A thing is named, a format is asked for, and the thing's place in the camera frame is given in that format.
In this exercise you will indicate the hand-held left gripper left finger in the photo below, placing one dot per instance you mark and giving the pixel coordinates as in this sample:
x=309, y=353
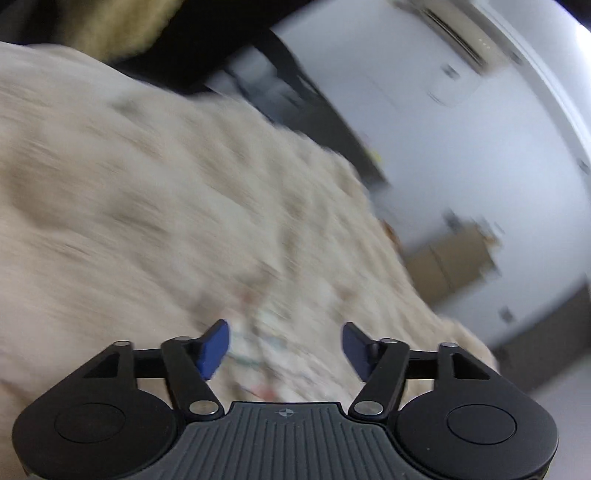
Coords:
x=213, y=348

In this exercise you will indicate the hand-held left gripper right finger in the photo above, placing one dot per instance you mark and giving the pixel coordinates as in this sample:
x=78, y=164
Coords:
x=356, y=350

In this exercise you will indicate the cream animal print pajama garment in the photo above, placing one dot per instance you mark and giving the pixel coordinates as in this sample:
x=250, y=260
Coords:
x=286, y=332

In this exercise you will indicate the gold two-door fridge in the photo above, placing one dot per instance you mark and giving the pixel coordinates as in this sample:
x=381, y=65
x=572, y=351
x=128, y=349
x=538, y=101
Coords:
x=450, y=263

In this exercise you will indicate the cream fluffy blanket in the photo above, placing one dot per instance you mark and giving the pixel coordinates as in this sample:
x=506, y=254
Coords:
x=138, y=207

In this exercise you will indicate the white air conditioner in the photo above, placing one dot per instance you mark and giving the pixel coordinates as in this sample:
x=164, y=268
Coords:
x=461, y=32

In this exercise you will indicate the yellow quilted cloth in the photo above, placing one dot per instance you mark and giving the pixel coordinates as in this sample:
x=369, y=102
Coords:
x=115, y=23

